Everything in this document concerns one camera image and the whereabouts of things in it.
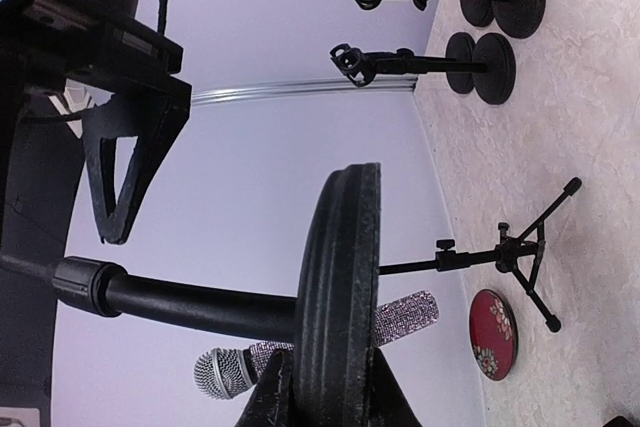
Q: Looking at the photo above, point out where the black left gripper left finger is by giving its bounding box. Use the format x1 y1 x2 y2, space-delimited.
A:
235 350 294 427

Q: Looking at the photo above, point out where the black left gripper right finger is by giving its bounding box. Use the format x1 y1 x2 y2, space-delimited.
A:
369 348 422 427

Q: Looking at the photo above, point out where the aluminium frame post right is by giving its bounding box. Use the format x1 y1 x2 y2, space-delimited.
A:
191 75 418 108

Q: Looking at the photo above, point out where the black round-base mic stand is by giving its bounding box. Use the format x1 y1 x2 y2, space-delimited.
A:
1 163 381 426

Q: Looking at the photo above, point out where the glitter silver-head microphone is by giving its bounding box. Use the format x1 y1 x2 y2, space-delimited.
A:
192 288 441 402

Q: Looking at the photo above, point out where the red floral plate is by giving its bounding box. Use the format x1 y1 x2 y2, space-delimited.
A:
469 289 519 382

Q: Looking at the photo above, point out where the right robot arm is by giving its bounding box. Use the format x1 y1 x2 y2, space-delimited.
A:
1 0 192 426

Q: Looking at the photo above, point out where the black tripod mic stand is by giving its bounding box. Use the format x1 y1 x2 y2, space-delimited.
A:
379 177 583 333

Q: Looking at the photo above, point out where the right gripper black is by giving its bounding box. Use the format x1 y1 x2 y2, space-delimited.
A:
0 0 194 246

